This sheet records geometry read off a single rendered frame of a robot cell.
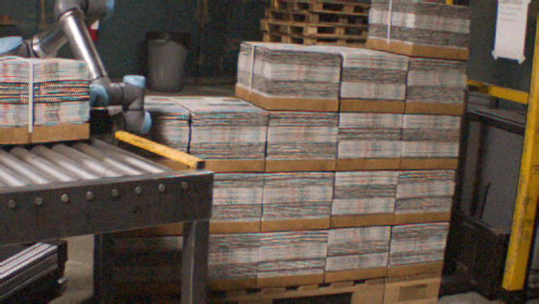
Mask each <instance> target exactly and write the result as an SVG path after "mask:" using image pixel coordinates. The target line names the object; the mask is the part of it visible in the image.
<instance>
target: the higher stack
mask: <svg viewBox="0 0 539 304"><path fill-rule="evenodd" d="M371 1H372V4H371V6H372V7H371V9H370V15H369V18H368V19H369V20H370V21H369V35H368V38H376V39H384V40H388V44H389V41H396V42H401V43H404V44H411V45H423V46H440V47H444V48H455V49H468V47H469V45H470V44H469V42H470V34H469V32H470V31H469V30H470V27H469V24H470V19H469V18H471V12H469V11H470V10H471V8H466V7H462V6H459V5H450V4H438V3H431V2H427V1H414V0H371ZM469 48H470V47H469ZM373 51H378V52H387V54H394V55H399V56H402V57H406V58H408V61H409V62H408V66H407V68H408V69H407V71H406V72H407V73H406V75H407V76H406V77H405V78H406V80H405V87H406V90H405V94H404V96H405V98H404V102H407V105H408V103H438V104H459V105H462V102H464V95H465V91H464V89H465V85H466V79H467V78H466V77H467V76H468V75H465V74H466V73H467V71H466V69H467V68H468V67H467V64H466V63H462V62H459V61H461V60H456V59H447V58H438V57H420V56H408V55H405V54H402V53H398V52H392V51H386V50H380V49H375V50H373ZM400 114H402V116H403V118H402V122H403V123H401V124H402V129H401V138H400V141H402V143H403V144H402V150H401V154H400V155H401V156H400V157H401V158H402V159H456V158H457V157H458V146H459V145H458V140H459V137H458V136H459V134H460V132H458V131H460V129H458V128H459V125H460V122H459V121H460V119H461V118H460V116H458V115H460V114H407V113H400ZM394 170H396V171H398V172H399V174H398V184H397V187H396V188H397V189H396V194H395V197H396V198H395V199H396V202H395V203H394V205H395V207H394V212H393V214H394V215H405V214H416V213H427V212H447V211H449V208H450V206H451V204H450V203H451V202H452V201H451V196H452V195H453V190H454V187H453V186H454V184H455V183H454V182H453V181H454V178H453V177H455V176H454V173H455V172H454V170H452V169H451V168H414V169H394ZM388 225H389V226H390V229H391V231H390V246H389V247H391V248H389V255H388V256H389V257H388V261H387V264H386V265H387V267H388V268H389V267H397V266H411V265H424V264H437V263H440V262H443V261H444V253H445V249H446V248H445V247H446V246H445V244H446V237H447V235H448V234H449V223H447V222H446V221H445V220H441V221H432V222H424V223H406V224H388ZM441 273H442V272H441V271H439V272H428V273H418V274H406V275H400V276H395V277H382V279H384V281H383V283H385V289H384V292H383V300H382V304H420V303H427V302H437V301H438V291H439V285H440V280H441Z"/></svg>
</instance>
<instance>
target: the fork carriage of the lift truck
mask: <svg viewBox="0 0 539 304"><path fill-rule="evenodd" d="M449 210H450V211H451V212H450V218H449V220H446V222H447V223H449V234H448V235H447V237H446V244H445V246H446V247H445V248H446V249H445V253H444V265H443V270H445V271H446V272H448V273H449V274H450V275H455V274H460V275H461V276H462V277H464V278H466V279H468V280H470V286H471V287H473V288H475V290H477V291H480V292H482V293H483V294H484V295H489V294H493V295H495V291H496V287H497V283H498V280H499V274H500V267H501V256H502V250H503V244H504V238H505V232H503V231H502V230H501V229H499V228H498V227H496V226H492V225H490V224H488V223H487V222H485V221H483V220H481V219H477V218H476V217H474V216H472V215H469V214H467V213H464V212H462V211H460V210H458V209H456V208H455V207H453V206H450V208H449Z"/></svg>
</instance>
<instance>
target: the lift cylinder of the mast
mask: <svg viewBox="0 0 539 304"><path fill-rule="evenodd" d="M464 91H465V95H464V102H462V105H464V107H463V113H462V115H458V116H460V118H461V119H460V121H459V122H460V125H459V128H458V129H460V131H458V132H460V134H459V136H458V137H459V140H458V145H459V146H458V157H457V158H458V164H457V168H452V170H454V172H455V173H454V176H455V177H453V178H454V181H453V182H454V183H455V184H454V186H453V187H454V190H453V195H452V196H451V201H452V202H451V203H450V204H451V206H453V207H455V208H456V209H457V208H458V201H459V193H460V187H461V180H462V173H463V166H464V159H465V144H466V137H467V130H468V124H469V117H470V112H467V110H468V96H469V91H477V86H475V85H465V89H464ZM490 186H492V183H491V182H487V185H486V186H485V188H484V189H483V192H482V194H481V197H480V202H479V205H478V207H477V210H476V211H475V214H474V217H477V215H478V212H479V209H480V207H481V204H482V201H483V199H484V196H485V193H486V191H487V187H490Z"/></svg>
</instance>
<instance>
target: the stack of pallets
mask: <svg viewBox="0 0 539 304"><path fill-rule="evenodd" d="M284 1H288V8H283V6H284ZM304 2H305V3H304ZM281 7H282V8H281ZM371 7H372V6H368V5H363V4H356V3H346V2H335V1H323V0H270V7H269V8H265V11H266V17H265V18H261V28H260V30H263V35H264V39H263V42H273V43H290V44H301V45H305V44H307V43H312V42H319V43H354V41H355V40H361V41H362V44H367V37H368V35H369V21H370V20H369V19H368V18H369V14H367V13H364V11H363V9H364V8H366V9H371ZM308 9H309V10H308ZM278 13H283V17H278ZM266 18H267V19H266ZM355 18H356V19H363V21H362V25H356V24H355V23H356V21H355ZM334 20H335V22H334ZM274 24H280V29H273V28H274ZM301 27H303V30H301ZM328 28H332V33H328ZM349 29H356V30H358V35H357V36H350V35H349ZM276 36H279V37H282V40H276Z"/></svg>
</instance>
